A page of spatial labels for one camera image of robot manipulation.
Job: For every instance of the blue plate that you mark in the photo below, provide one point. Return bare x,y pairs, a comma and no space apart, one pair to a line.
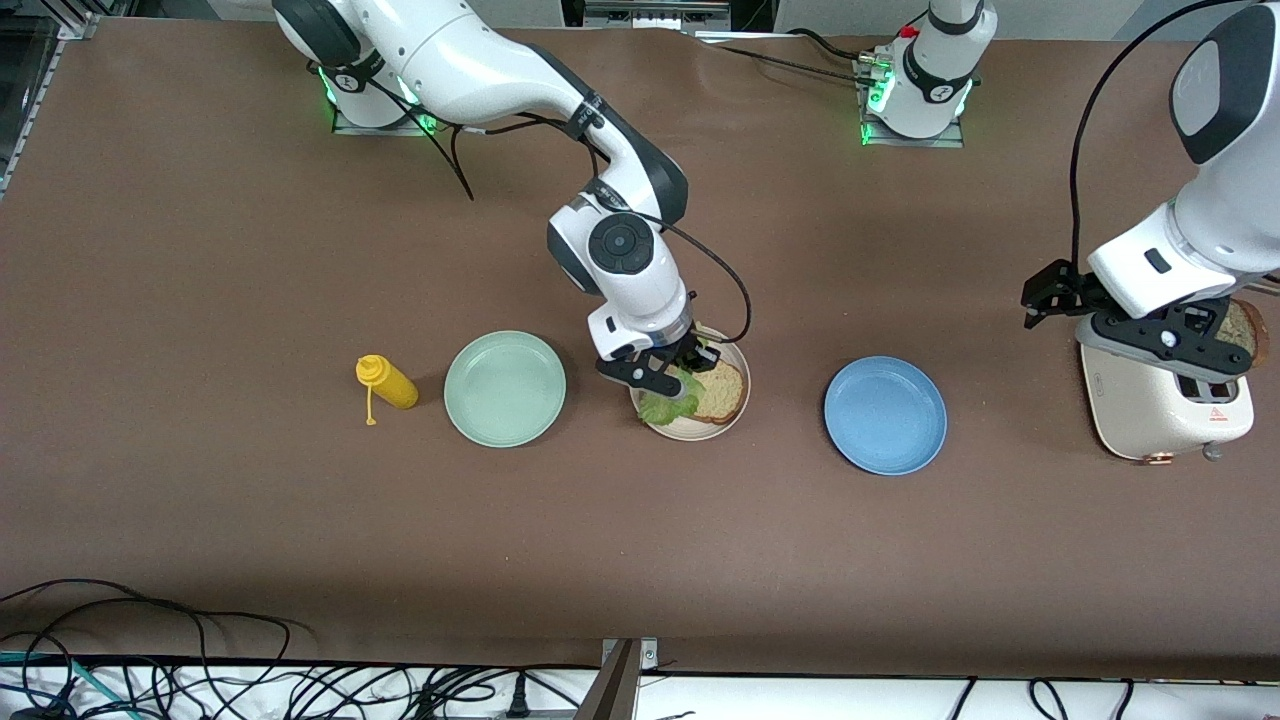
885,415

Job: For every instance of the silver metal device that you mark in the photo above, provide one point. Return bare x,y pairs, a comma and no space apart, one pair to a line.
650,15

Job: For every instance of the grey metal post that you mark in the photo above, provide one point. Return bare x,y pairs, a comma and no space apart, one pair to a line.
615,690

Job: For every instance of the black power plug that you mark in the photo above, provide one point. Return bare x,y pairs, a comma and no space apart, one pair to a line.
518,700

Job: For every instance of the brown bread slice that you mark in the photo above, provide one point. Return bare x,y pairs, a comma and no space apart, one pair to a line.
1252,335
722,395

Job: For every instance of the white toaster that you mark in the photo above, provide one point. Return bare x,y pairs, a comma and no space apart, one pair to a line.
1130,410

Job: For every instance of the yellow squeeze bottle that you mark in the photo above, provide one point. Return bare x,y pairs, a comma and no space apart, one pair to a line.
392,385

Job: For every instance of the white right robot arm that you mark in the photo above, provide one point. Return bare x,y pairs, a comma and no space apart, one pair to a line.
480,60

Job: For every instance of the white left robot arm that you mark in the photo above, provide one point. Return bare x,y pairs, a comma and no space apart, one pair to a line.
1220,230

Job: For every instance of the green lettuce leaf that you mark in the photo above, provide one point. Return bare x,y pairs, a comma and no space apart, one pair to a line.
665,408

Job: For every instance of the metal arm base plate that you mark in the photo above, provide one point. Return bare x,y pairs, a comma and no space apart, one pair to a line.
385,128
950,142

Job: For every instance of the white lower shelf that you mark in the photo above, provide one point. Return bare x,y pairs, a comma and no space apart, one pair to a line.
800,702

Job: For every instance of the brown table cover sheet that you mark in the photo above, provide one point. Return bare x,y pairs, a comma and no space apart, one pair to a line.
640,560

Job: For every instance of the aluminium frame rail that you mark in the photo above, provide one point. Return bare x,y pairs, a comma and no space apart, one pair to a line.
45,100

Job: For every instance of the beige plate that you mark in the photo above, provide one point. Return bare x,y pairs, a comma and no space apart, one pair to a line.
690,433

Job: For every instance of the black box behind table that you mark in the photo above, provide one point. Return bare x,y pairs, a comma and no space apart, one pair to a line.
750,12

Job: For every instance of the mint green plate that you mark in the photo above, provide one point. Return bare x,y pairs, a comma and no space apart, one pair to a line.
505,390

